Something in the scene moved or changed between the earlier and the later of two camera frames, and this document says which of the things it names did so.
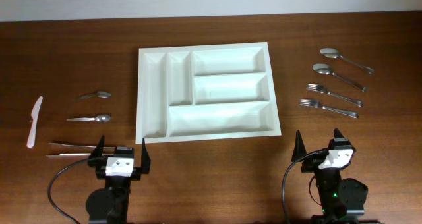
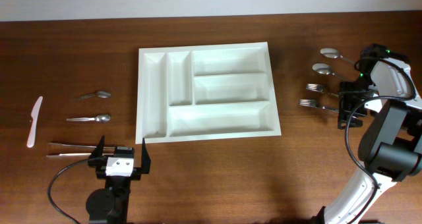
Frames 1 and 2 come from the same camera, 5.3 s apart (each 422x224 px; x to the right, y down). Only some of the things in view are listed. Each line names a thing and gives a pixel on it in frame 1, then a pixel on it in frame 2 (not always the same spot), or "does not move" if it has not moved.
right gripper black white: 311,163 to 343,107
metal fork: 310,103 does not move
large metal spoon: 325,69 does not move
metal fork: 322,89 does not move
